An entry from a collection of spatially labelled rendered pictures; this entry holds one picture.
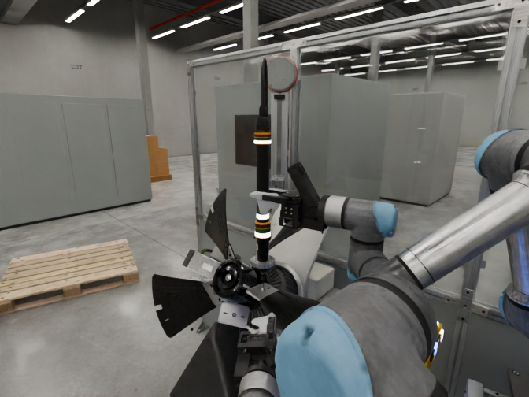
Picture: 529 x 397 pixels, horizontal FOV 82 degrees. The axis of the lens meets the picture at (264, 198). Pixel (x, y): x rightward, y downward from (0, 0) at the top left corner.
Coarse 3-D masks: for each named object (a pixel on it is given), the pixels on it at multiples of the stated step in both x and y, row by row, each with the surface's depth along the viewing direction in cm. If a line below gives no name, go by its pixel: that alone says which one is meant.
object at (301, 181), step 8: (288, 168) 74; (296, 168) 73; (296, 176) 73; (304, 176) 74; (296, 184) 74; (304, 184) 73; (312, 184) 76; (304, 192) 73; (312, 192) 74; (304, 200) 74; (312, 200) 73
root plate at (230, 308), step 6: (222, 306) 91; (228, 306) 92; (234, 306) 92; (240, 306) 93; (246, 306) 94; (222, 312) 91; (228, 312) 91; (234, 312) 92; (240, 312) 92; (246, 312) 93; (222, 318) 90; (228, 318) 91; (234, 318) 91; (240, 318) 92; (246, 318) 92; (228, 324) 90; (234, 324) 91; (240, 324) 91; (246, 324) 92
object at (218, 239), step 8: (224, 192) 111; (216, 200) 115; (224, 200) 109; (216, 208) 114; (224, 208) 108; (208, 216) 121; (216, 216) 113; (224, 216) 106; (208, 224) 121; (216, 224) 112; (224, 224) 105; (208, 232) 121; (216, 232) 113; (224, 232) 105; (216, 240) 114; (224, 240) 104; (224, 248) 106; (224, 256) 106
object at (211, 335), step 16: (208, 336) 87; (224, 336) 88; (208, 352) 85; (224, 352) 86; (192, 368) 84; (208, 368) 84; (224, 368) 84; (176, 384) 83; (192, 384) 82; (208, 384) 82; (224, 384) 83
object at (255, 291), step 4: (260, 284) 93; (264, 284) 94; (268, 284) 94; (252, 288) 90; (256, 288) 91; (260, 288) 91; (264, 288) 91; (272, 288) 92; (248, 292) 88; (252, 292) 88; (256, 292) 88; (260, 292) 89; (264, 292) 89; (268, 292) 90; (272, 292) 90; (252, 296) 87; (256, 296) 86; (260, 296) 87; (264, 296) 87
